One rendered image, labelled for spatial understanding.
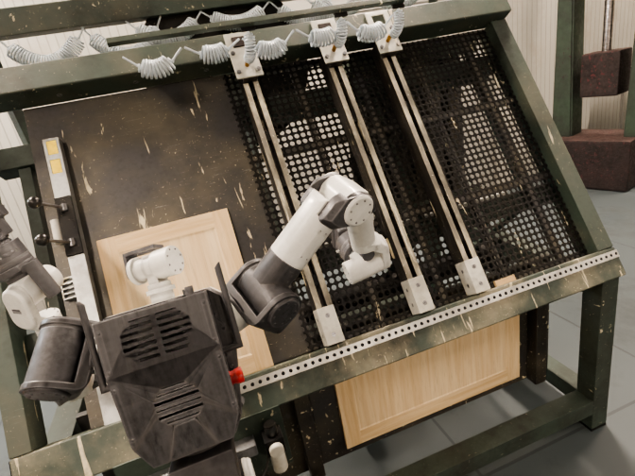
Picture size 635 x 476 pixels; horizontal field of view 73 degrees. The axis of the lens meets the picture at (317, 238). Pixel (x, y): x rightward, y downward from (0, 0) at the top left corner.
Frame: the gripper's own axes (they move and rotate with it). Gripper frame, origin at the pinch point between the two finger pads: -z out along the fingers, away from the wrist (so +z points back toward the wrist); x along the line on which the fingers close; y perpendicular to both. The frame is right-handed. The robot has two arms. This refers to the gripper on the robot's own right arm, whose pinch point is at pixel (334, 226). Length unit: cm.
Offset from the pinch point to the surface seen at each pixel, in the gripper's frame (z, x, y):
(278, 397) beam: 19, -44, 31
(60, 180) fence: -44, 19, 79
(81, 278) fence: -20, -5, 79
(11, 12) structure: -113, 67, 87
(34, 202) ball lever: -28, 19, 84
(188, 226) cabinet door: -27, -1, 44
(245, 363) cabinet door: 7, -37, 38
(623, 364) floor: 9, -130, -156
